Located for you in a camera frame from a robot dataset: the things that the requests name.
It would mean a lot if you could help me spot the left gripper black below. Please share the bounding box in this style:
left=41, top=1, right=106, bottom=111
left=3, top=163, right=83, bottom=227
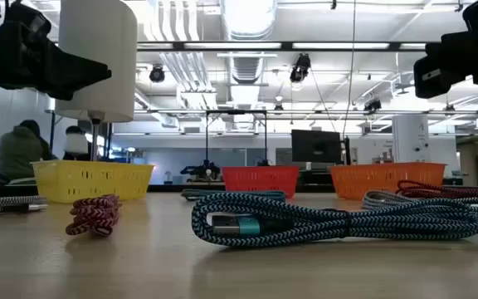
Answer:
left=0, top=20, right=113, bottom=101

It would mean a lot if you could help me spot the crimson black braided USB cable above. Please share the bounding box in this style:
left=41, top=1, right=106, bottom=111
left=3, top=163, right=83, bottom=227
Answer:
left=395, top=179, right=478, bottom=199

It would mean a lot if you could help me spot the red white braided USB cable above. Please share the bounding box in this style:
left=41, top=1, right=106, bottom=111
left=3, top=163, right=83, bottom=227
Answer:
left=65, top=194, right=123, bottom=238

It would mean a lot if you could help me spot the black white braided USB cable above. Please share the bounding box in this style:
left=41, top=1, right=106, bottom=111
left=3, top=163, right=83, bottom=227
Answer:
left=0, top=194, right=49, bottom=215

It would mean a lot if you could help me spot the grey tool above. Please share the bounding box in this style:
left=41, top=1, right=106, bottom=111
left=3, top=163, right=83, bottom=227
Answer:
left=361, top=189, right=478, bottom=228

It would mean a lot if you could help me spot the teal black braided USB cable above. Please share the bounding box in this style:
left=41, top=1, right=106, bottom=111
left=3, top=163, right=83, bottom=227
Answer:
left=190, top=191, right=478, bottom=250
left=180, top=189, right=286, bottom=203

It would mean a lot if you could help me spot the white cylinder shade table lamp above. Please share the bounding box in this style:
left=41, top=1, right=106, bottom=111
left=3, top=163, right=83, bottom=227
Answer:
left=55, top=0, right=139, bottom=163

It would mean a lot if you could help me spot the person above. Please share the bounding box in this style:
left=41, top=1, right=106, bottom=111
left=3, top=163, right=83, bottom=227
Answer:
left=62, top=125, right=94, bottom=162
left=0, top=119, right=53, bottom=182

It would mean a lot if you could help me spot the small white background lamp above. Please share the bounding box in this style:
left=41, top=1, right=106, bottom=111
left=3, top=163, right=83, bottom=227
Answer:
left=64, top=133, right=89, bottom=155

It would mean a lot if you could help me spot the white round column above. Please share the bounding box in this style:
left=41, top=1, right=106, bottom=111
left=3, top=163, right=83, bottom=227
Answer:
left=392, top=115, right=432, bottom=164

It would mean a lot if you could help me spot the black ceiling spotlight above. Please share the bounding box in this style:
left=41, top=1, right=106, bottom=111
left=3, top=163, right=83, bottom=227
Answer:
left=289, top=52, right=312, bottom=83
left=363, top=97, right=383, bottom=113
left=149, top=64, right=167, bottom=84

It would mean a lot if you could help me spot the yellow plastic basket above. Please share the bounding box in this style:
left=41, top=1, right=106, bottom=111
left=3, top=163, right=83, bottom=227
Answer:
left=31, top=159, right=155, bottom=204

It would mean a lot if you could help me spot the orange plastic basket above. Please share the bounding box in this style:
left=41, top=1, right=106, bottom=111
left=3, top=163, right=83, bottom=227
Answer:
left=329, top=161, right=446, bottom=201

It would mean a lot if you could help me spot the black computer monitor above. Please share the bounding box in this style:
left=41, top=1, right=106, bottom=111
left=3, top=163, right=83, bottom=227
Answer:
left=291, top=129, right=344, bottom=165

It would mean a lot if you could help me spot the red plastic basket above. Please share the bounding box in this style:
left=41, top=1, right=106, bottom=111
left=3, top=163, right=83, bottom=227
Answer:
left=221, top=165, right=300, bottom=199

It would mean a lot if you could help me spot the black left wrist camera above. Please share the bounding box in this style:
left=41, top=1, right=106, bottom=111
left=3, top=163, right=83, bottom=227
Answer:
left=4, top=1, right=52, bottom=41

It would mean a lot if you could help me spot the thin hanging black cord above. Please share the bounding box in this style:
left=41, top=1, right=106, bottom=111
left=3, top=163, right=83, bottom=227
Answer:
left=341, top=0, right=357, bottom=138

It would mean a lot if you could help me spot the black suspended light rail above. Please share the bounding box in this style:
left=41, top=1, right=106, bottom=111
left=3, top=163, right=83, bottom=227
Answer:
left=136, top=40, right=441, bottom=53

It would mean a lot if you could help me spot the black background stand frame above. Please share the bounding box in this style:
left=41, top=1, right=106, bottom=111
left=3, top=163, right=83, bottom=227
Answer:
left=204, top=109, right=269, bottom=168

